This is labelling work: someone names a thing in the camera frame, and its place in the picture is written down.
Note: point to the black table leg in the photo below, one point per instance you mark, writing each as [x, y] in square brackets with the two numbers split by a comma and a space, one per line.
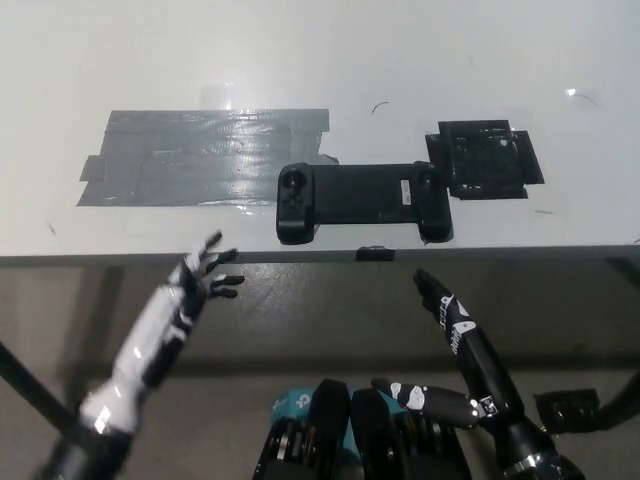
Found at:
[622, 402]
[35, 387]

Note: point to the teal router box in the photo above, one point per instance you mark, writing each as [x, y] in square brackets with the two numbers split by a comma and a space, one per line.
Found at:
[295, 402]

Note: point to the small black tape strip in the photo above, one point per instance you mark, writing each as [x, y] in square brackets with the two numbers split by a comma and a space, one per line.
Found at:
[375, 253]

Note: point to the grey duct tape patch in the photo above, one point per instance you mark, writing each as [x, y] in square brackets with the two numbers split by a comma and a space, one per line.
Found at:
[200, 160]

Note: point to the black tape square patch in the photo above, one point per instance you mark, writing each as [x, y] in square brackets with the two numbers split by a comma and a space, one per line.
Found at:
[482, 160]

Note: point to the black phone game controller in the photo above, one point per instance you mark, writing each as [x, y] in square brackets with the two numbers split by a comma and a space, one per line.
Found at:
[355, 192]

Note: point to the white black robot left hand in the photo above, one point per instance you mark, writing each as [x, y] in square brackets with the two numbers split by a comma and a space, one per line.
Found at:
[145, 330]

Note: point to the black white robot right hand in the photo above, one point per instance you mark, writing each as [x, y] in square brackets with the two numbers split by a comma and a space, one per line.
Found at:
[480, 360]

